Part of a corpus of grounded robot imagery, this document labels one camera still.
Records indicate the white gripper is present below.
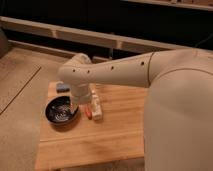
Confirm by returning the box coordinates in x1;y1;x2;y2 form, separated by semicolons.
71;84;92;105

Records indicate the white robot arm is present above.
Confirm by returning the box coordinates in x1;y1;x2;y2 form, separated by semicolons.
58;49;213;171

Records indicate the blue sponge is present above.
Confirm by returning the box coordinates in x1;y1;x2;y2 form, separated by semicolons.
56;83;70;93

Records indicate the white glue bottle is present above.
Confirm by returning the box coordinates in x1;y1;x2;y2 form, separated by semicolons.
90;84;103;121

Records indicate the black bowl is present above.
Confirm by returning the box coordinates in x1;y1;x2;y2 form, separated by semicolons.
45;96;78;125

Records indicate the wooden table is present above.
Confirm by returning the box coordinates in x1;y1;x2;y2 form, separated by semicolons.
35;85;147;171

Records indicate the white shelf rail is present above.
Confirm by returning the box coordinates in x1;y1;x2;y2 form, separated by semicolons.
0;16;185;53

